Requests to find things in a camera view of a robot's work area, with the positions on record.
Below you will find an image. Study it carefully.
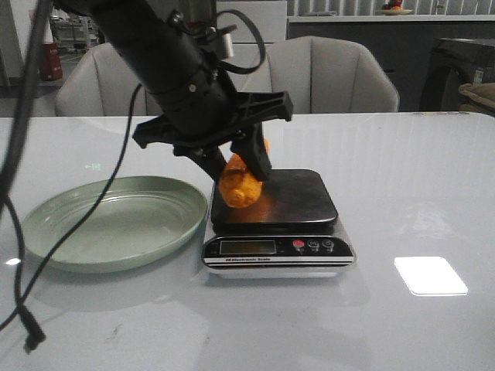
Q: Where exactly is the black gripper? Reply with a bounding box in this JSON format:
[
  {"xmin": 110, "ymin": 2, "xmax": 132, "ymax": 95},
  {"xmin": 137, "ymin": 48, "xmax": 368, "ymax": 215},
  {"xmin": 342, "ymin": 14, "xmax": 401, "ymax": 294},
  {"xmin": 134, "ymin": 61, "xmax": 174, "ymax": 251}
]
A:
[{"xmin": 133, "ymin": 77, "xmax": 292, "ymax": 182}]

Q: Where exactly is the orange corn cob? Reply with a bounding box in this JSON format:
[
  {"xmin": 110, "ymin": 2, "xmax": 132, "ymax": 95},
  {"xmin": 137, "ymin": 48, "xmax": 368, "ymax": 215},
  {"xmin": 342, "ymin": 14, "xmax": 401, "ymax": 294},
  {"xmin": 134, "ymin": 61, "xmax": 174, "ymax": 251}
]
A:
[{"xmin": 217, "ymin": 154, "xmax": 263, "ymax": 209}]

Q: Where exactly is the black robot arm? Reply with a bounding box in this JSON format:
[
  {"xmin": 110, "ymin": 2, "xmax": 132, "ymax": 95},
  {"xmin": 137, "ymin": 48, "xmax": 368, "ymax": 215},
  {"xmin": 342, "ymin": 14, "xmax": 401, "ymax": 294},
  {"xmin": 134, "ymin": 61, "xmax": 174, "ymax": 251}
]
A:
[{"xmin": 57, "ymin": 1, "xmax": 292, "ymax": 181}]

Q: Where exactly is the black silver kitchen scale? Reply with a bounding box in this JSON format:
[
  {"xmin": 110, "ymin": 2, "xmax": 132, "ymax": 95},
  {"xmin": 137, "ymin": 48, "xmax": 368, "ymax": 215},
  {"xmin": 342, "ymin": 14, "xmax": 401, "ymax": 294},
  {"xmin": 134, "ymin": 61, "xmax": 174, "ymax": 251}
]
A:
[{"xmin": 202, "ymin": 169, "xmax": 357, "ymax": 278}]

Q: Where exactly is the green round plate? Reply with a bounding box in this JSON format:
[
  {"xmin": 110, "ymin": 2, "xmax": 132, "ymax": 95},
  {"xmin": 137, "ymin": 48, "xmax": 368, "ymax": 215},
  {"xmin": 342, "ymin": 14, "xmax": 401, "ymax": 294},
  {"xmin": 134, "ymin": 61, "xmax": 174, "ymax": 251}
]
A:
[{"xmin": 22, "ymin": 176, "xmax": 208, "ymax": 274}]

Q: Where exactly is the grey upholstered chair right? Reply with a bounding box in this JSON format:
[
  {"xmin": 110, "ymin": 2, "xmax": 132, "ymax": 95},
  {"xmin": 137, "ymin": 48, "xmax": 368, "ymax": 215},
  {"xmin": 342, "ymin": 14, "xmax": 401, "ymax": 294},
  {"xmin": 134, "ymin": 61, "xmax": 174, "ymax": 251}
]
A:
[{"xmin": 235, "ymin": 35, "xmax": 401, "ymax": 115}]

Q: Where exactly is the grey upholstered chair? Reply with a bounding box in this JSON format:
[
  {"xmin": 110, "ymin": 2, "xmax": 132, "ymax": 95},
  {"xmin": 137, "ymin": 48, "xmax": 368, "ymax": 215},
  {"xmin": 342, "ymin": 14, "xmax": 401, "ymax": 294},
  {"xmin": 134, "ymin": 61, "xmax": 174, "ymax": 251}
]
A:
[
  {"xmin": 54, "ymin": 43, "xmax": 139, "ymax": 117},
  {"xmin": 235, "ymin": 35, "xmax": 401, "ymax": 115}
]

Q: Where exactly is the white refrigerator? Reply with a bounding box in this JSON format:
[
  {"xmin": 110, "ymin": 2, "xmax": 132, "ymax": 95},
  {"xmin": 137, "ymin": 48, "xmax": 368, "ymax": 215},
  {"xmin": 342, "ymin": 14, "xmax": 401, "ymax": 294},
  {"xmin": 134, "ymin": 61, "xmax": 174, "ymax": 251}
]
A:
[{"xmin": 217, "ymin": 1, "xmax": 287, "ymax": 64}]

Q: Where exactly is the grey upholstered chair left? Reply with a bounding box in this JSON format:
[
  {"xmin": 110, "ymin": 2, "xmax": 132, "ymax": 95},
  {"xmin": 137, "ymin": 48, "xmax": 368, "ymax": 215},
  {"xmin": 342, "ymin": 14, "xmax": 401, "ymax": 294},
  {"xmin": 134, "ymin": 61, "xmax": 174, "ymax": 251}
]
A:
[{"xmin": 54, "ymin": 43, "xmax": 139, "ymax": 117}]

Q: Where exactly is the red bin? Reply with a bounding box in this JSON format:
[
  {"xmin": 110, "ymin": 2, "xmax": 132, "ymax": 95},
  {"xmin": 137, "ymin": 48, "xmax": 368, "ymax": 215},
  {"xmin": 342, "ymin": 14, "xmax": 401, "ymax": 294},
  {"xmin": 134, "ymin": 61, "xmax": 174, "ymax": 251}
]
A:
[{"xmin": 39, "ymin": 43, "xmax": 63, "ymax": 81}]

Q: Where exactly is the dark grey sideboard counter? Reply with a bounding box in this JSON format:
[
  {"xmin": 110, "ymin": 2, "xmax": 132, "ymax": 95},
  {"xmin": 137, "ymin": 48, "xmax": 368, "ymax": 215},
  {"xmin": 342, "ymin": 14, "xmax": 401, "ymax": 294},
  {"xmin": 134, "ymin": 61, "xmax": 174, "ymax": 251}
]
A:
[{"xmin": 288, "ymin": 15, "xmax": 494, "ymax": 111}]

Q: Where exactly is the dark appliance at right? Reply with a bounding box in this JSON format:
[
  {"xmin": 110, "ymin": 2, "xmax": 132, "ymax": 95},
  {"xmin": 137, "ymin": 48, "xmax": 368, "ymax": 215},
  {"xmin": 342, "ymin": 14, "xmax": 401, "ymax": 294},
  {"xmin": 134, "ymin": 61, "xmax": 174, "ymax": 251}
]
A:
[{"xmin": 419, "ymin": 38, "xmax": 494, "ymax": 111}]

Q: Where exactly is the beige cushion at right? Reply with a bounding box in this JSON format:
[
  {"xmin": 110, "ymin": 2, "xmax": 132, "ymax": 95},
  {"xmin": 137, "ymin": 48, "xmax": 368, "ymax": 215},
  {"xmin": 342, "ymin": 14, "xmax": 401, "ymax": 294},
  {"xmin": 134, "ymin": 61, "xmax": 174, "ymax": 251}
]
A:
[{"xmin": 458, "ymin": 83, "xmax": 495, "ymax": 117}]

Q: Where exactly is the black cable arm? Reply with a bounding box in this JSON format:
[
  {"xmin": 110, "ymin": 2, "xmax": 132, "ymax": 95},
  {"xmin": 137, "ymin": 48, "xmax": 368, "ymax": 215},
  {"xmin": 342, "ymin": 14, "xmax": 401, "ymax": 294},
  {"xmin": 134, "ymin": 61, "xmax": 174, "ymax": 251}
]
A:
[{"xmin": 0, "ymin": 0, "xmax": 144, "ymax": 355}]

